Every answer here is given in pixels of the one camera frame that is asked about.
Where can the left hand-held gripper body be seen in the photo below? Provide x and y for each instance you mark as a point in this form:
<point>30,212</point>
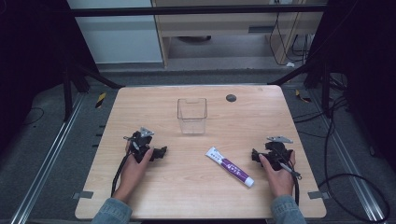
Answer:
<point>140,143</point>

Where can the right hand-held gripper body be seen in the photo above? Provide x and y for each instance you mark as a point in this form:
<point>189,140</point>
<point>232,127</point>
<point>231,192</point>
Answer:
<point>277,154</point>

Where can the person's right hand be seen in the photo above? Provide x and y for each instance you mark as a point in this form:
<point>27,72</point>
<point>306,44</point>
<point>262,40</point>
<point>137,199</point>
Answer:
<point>280,182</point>

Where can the person's left hand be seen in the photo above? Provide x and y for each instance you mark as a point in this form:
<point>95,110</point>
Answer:
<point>132,174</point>

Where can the white purple toothpaste tube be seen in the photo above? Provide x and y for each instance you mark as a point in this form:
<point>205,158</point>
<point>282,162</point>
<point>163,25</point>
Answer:
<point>232,168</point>

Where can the clear plastic container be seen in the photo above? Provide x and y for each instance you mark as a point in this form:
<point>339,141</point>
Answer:
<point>192,116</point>

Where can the yellow black tape strip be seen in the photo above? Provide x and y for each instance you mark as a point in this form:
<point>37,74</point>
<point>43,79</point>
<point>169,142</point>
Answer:
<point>100,100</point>
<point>302,97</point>

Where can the grey round table grommet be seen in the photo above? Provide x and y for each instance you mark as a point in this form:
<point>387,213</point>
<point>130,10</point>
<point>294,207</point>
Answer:
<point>231,98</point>

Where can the black metal stand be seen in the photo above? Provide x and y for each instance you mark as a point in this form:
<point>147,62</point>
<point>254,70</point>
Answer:
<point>67,93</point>
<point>325,90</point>

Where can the white cabinet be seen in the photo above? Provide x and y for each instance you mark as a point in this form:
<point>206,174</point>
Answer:
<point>121,40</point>

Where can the dark curtain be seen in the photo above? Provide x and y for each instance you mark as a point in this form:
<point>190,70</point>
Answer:
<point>364,77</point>
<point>31,62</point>

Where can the light wooden desk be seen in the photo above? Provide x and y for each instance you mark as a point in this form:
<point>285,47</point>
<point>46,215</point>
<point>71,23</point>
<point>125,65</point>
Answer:
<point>218,23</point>

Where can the grey metal table bracket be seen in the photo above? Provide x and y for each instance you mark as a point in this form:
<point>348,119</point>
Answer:
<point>317,195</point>
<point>83,195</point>

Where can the aluminium floor rail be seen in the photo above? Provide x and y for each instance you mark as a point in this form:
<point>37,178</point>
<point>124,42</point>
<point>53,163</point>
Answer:
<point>49,155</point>
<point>351,168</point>

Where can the black horizontal frame bar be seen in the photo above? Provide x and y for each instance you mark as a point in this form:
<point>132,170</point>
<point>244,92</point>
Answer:
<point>193,11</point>

